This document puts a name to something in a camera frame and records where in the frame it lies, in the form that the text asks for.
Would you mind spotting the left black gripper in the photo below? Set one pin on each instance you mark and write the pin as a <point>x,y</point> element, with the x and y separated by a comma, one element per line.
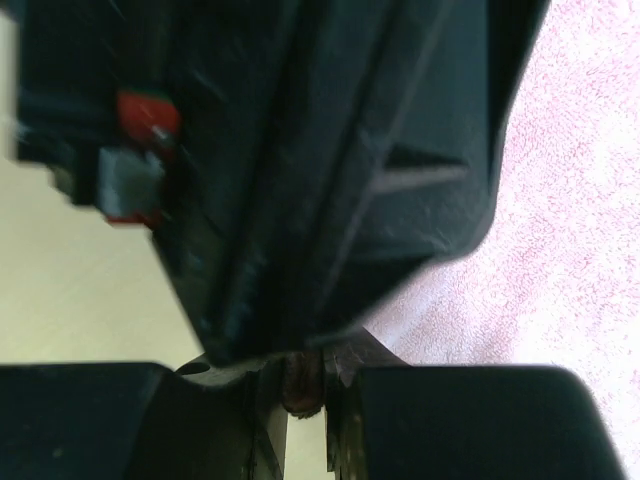
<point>296,161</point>

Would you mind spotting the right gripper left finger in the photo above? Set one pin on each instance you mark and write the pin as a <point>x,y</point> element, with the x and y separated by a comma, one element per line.
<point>141,421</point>

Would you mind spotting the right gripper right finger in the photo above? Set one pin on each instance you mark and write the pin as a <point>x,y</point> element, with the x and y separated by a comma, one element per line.
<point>390,420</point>

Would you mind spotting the pink towel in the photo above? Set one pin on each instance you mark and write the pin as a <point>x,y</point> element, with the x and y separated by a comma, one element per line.
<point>556,280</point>

